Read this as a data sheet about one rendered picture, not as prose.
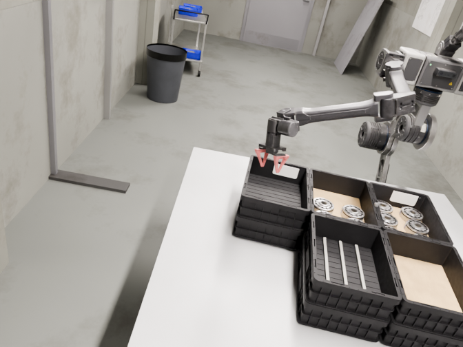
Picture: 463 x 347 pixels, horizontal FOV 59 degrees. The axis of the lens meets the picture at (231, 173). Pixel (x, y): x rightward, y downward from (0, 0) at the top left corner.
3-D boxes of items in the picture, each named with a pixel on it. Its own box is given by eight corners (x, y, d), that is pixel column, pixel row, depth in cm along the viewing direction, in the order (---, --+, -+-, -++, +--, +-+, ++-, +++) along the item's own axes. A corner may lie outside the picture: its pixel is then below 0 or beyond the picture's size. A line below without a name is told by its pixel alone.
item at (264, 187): (246, 174, 211) (251, 155, 205) (302, 187, 209) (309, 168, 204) (235, 217, 176) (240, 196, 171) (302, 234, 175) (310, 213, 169)
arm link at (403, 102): (419, 118, 152) (419, 93, 147) (380, 122, 156) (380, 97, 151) (402, 80, 189) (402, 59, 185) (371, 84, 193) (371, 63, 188)
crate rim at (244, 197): (249, 158, 206) (251, 153, 205) (308, 171, 205) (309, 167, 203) (239, 200, 171) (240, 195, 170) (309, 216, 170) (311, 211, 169)
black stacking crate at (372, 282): (303, 234, 175) (311, 213, 169) (372, 250, 173) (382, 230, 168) (304, 304, 140) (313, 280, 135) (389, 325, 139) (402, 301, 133)
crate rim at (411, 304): (380, 233, 169) (382, 228, 167) (452, 250, 167) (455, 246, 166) (401, 306, 134) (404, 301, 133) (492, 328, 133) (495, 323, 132)
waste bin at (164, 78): (158, 107, 474) (162, 56, 444) (135, 93, 499) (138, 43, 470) (189, 102, 505) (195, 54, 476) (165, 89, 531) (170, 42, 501)
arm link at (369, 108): (391, 116, 160) (391, 89, 154) (394, 121, 155) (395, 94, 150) (282, 128, 169) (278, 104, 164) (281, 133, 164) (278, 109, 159)
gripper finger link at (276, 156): (274, 175, 157) (277, 151, 154) (262, 170, 162) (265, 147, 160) (287, 173, 161) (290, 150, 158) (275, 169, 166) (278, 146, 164)
